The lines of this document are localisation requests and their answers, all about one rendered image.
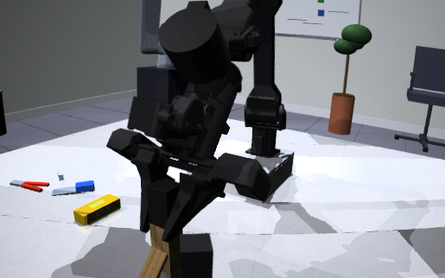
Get long scraper with wooden handle and dark grey blade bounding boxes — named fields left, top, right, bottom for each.
left=138, top=177, right=183, bottom=278

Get blue-handled scraper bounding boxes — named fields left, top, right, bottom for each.
left=52, top=180, right=94, bottom=196

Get red-handled pliers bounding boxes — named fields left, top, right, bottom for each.
left=10, top=180, right=50, bottom=192

